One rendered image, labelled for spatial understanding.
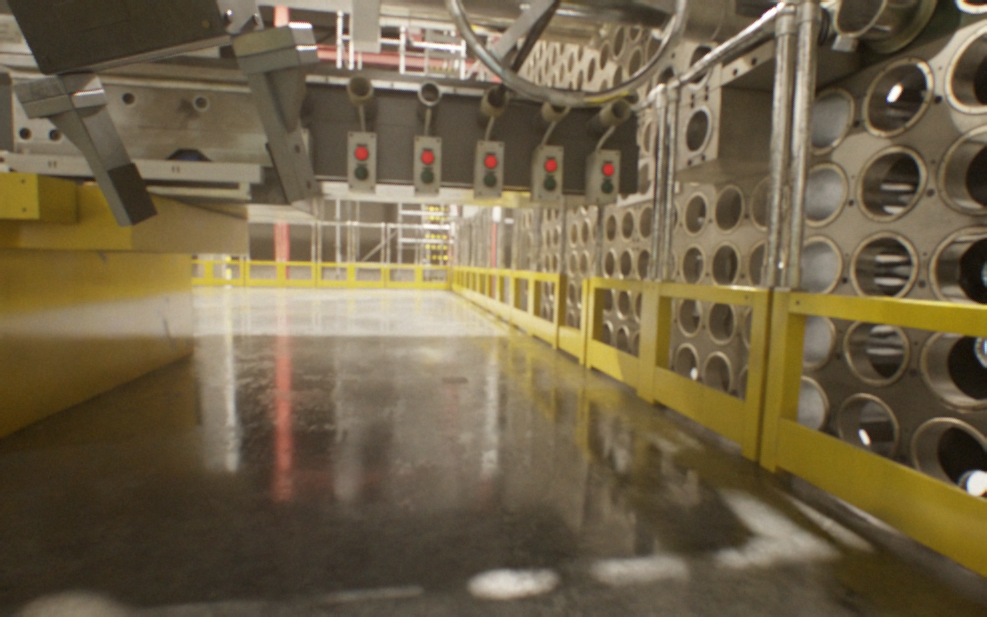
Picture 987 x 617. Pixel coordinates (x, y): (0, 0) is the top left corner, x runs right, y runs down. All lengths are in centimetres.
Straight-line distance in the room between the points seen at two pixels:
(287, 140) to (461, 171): 115
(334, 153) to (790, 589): 137
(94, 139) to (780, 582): 91
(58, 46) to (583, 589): 75
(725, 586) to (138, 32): 85
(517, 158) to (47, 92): 124
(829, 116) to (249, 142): 219
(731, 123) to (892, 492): 161
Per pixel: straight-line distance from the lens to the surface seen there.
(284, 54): 34
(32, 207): 133
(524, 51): 108
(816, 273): 247
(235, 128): 159
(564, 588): 76
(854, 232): 221
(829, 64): 226
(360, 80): 139
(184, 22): 36
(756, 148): 237
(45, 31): 42
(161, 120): 166
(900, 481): 105
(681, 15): 90
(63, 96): 44
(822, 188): 249
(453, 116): 155
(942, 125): 208
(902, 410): 210
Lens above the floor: 43
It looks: 5 degrees down
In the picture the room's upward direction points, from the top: 2 degrees clockwise
